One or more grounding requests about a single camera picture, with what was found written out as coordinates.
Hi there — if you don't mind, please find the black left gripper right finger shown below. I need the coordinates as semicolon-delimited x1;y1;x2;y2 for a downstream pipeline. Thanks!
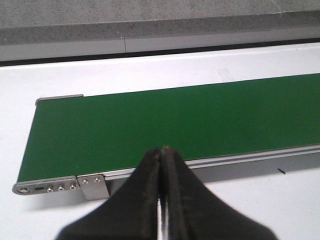
160;147;277;240

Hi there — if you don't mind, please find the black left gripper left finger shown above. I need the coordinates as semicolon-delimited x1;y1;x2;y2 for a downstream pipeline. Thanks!
57;148;161;240

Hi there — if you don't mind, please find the green conveyor belt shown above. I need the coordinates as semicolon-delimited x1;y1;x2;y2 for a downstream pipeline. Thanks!
17;74;320;183

